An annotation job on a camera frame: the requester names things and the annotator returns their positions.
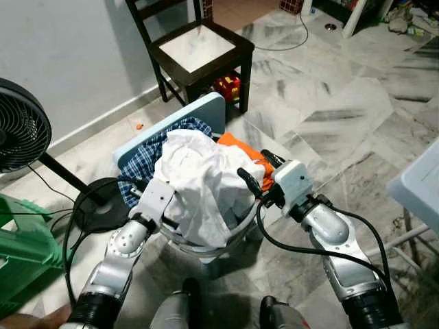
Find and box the white garment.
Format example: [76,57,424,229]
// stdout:
[154,128,267,249]

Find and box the orange garment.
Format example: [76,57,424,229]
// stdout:
[216,132,276,173]

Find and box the steel bucket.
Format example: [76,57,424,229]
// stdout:
[156,204,267,260]

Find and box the blue plaid garment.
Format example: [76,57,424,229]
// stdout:
[116,116,214,208]

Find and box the red toy truck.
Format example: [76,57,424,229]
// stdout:
[214,71,243,103]

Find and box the left robot leg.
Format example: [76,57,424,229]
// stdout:
[148,277,204,329]

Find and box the robot leg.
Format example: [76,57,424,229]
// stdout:
[259,295,311,329]
[148,277,204,329]

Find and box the light blue stool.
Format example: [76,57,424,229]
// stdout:
[111,92,267,280]

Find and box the right robot leg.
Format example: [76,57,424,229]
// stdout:
[259,295,311,329]

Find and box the dark wooden chair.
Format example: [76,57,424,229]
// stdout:
[124,0,257,114]

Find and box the green plastic stool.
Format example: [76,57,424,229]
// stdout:
[0,193,67,317]

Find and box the white pipe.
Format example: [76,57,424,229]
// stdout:
[341,0,376,39]

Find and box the black standing fan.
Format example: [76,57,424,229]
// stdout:
[0,77,130,235]

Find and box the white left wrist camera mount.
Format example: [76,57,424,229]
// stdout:
[135,178,176,225]

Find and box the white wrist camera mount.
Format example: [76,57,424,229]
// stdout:
[272,159,316,211]
[135,178,176,225]

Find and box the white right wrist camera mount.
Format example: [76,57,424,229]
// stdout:
[272,159,316,211]

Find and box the black floor cable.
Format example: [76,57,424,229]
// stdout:
[252,10,311,53]

